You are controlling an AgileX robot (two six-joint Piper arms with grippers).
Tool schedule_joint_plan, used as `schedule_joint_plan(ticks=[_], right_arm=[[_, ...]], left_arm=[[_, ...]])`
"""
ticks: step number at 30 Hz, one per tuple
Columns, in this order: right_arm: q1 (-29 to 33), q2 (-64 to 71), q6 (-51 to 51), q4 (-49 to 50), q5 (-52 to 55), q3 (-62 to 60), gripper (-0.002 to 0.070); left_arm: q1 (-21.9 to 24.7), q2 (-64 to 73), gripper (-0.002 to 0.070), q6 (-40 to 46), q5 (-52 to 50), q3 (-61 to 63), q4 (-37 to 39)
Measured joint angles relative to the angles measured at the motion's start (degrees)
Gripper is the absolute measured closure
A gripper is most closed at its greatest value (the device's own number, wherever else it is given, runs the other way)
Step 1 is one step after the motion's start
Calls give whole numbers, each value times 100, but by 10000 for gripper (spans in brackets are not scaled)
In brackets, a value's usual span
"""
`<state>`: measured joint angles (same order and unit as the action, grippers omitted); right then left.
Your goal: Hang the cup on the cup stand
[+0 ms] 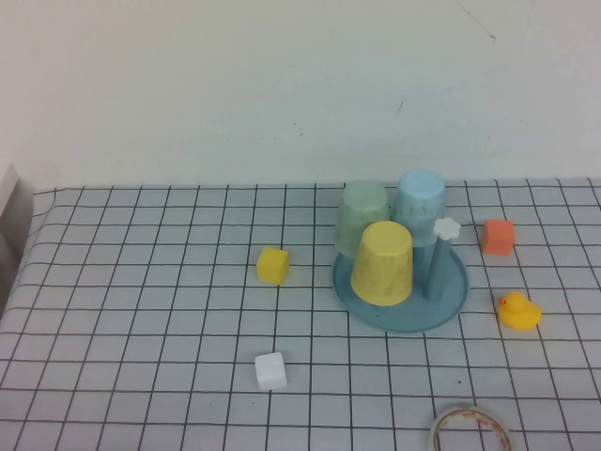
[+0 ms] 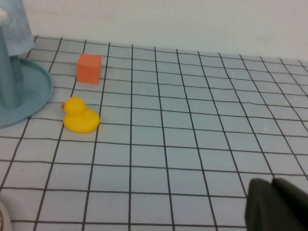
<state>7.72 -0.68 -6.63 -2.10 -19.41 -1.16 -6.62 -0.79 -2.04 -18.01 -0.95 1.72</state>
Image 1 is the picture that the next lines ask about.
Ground white cube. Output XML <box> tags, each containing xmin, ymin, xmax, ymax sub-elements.
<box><xmin>254</xmin><ymin>351</ymin><xmax>287</xmax><ymax>392</ymax></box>

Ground light blue plastic cup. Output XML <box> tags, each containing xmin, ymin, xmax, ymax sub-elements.
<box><xmin>392</xmin><ymin>168</ymin><xmax>447</xmax><ymax>248</ymax></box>

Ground blue cup stand, flower pegs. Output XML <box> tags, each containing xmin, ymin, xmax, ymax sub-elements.
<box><xmin>331</xmin><ymin>218</ymin><xmax>470</xmax><ymax>334</ymax></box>

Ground roll of clear tape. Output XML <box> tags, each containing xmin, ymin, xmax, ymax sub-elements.
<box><xmin>429</xmin><ymin>406</ymin><xmax>516</xmax><ymax>451</ymax></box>

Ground white furniture panel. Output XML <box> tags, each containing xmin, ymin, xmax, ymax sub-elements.
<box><xmin>0</xmin><ymin>159</ymin><xmax>35</xmax><ymax>316</ymax></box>

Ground yellow rubber duck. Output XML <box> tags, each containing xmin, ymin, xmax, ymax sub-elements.
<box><xmin>497</xmin><ymin>290</ymin><xmax>543</xmax><ymax>330</ymax></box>

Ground pale green plastic cup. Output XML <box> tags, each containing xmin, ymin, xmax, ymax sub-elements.
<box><xmin>333</xmin><ymin>179</ymin><xmax>391</xmax><ymax>259</ymax></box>

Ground yellow cube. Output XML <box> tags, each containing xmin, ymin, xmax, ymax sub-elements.
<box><xmin>255</xmin><ymin>247</ymin><xmax>290</xmax><ymax>287</ymax></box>

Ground grid-patterned white tablecloth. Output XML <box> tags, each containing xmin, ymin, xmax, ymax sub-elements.
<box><xmin>0</xmin><ymin>177</ymin><xmax>601</xmax><ymax>451</ymax></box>

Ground orange cube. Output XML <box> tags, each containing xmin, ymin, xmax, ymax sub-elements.
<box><xmin>480</xmin><ymin>219</ymin><xmax>516</xmax><ymax>257</ymax></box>

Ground yellow plastic cup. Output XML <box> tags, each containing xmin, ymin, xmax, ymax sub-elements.
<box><xmin>350</xmin><ymin>220</ymin><xmax>415</xmax><ymax>307</ymax></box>

